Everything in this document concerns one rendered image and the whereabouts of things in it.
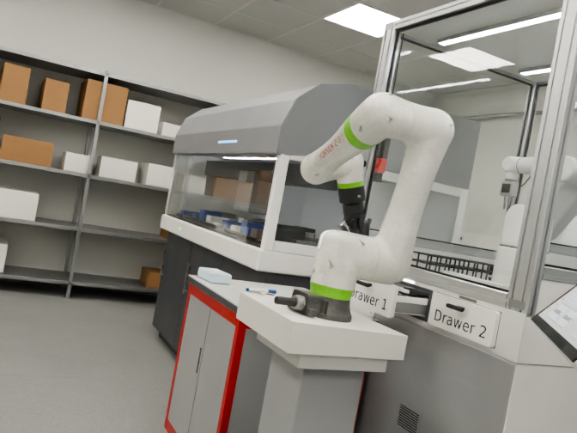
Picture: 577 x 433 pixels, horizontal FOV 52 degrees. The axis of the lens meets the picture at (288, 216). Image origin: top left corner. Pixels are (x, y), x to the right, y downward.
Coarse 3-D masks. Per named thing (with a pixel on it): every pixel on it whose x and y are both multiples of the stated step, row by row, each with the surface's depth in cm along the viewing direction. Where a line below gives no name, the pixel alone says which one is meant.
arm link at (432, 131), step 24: (432, 120) 164; (408, 144) 168; (432, 144) 165; (408, 168) 169; (432, 168) 168; (408, 192) 169; (408, 216) 170; (384, 240) 173; (408, 240) 172; (384, 264) 170; (408, 264) 174
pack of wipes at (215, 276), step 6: (198, 270) 256; (204, 270) 252; (210, 270) 252; (216, 270) 255; (198, 276) 256; (204, 276) 250; (210, 276) 245; (216, 276) 246; (222, 276) 247; (228, 276) 249; (210, 282) 245; (216, 282) 246; (222, 282) 247; (228, 282) 249
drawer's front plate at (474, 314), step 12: (432, 300) 205; (444, 300) 200; (456, 300) 195; (432, 312) 204; (444, 312) 199; (456, 312) 194; (468, 312) 189; (480, 312) 185; (492, 312) 181; (432, 324) 203; (444, 324) 198; (480, 324) 184; (492, 324) 180; (468, 336) 188; (492, 336) 179
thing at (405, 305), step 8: (400, 296) 204; (408, 296) 207; (400, 304) 204; (408, 304) 206; (416, 304) 208; (424, 304) 209; (400, 312) 205; (408, 312) 206; (416, 312) 208; (424, 312) 209
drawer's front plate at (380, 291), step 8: (360, 288) 219; (368, 288) 214; (376, 288) 210; (384, 288) 206; (392, 288) 202; (352, 296) 222; (360, 296) 218; (376, 296) 209; (384, 296) 205; (392, 296) 201; (360, 304) 217; (368, 304) 212; (376, 304) 208; (392, 304) 201; (376, 312) 208; (384, 312) 204; (392, 312) 201
